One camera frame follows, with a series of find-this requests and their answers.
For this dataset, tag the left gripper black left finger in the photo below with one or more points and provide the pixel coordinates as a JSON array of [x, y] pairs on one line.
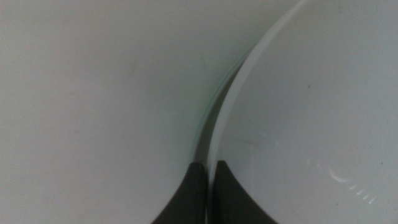
[[189, 199]]

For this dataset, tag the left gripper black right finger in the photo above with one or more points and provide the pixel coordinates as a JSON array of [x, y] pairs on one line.
[[230, 202]]

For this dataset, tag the grey shallow bowl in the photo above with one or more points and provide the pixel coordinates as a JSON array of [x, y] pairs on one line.
[[207, 137]]

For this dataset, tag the pale green shallow bowl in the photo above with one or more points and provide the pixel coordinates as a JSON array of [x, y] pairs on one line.
[[202, 119]]

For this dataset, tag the white shallow bowl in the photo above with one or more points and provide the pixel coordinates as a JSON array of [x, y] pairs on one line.
[[311, 109]]

